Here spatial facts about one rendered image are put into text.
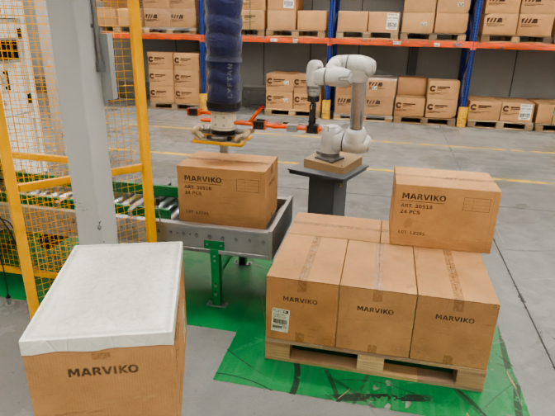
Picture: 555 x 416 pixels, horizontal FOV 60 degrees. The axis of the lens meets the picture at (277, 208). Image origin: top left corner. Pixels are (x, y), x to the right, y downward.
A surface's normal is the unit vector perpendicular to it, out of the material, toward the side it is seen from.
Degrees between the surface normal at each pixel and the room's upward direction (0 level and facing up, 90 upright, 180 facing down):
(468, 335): 90
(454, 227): 90
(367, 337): 90
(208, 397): 0
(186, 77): 88
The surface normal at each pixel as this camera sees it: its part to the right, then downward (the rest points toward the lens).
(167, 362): 0.14, 0.36
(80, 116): -0.22, 0.34
